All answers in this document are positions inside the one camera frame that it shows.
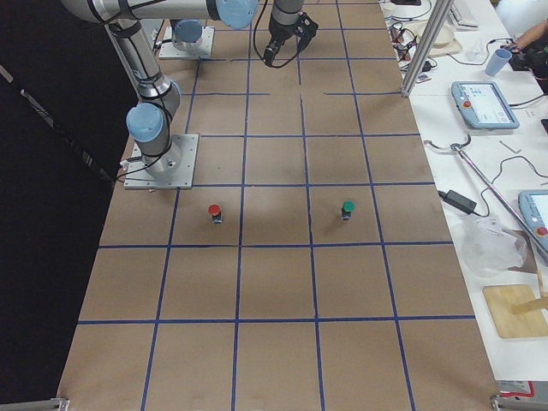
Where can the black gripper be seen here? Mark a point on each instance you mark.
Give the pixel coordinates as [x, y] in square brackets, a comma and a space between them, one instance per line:
[279, 32]

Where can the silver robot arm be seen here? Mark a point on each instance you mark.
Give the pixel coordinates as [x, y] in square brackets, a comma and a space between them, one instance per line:
[149, 121]
[287, 20]

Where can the green push button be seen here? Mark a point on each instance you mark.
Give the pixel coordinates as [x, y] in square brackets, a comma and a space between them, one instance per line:
[347, 210]

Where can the wooden board stand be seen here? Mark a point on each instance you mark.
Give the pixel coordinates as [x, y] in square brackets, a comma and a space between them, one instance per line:
[516, 311]

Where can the beige tray with plate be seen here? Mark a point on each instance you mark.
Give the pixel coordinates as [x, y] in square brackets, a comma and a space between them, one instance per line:
[444, 43]

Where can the metal walking cane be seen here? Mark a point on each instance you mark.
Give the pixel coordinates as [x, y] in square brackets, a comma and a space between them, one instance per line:
[459, 149]

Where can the teach pendant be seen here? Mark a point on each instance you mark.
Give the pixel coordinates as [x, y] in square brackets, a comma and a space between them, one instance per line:
[482, 105]
[533, 207]

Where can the blue plastic cup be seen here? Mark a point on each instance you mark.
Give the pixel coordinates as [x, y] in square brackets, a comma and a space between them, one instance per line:
[497, 61]

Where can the black power adapter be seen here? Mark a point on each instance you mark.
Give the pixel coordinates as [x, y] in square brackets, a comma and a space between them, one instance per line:
[458, 201]

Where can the clear plastic bag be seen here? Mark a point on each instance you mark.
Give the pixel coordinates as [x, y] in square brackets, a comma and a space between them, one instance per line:
[485, 246]

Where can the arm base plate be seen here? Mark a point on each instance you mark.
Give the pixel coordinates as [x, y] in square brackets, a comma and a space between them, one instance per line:
[175, 169]
[178, 50]

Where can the aluminium frame post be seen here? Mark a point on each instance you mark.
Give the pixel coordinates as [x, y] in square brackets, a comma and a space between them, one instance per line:
[437, 18]

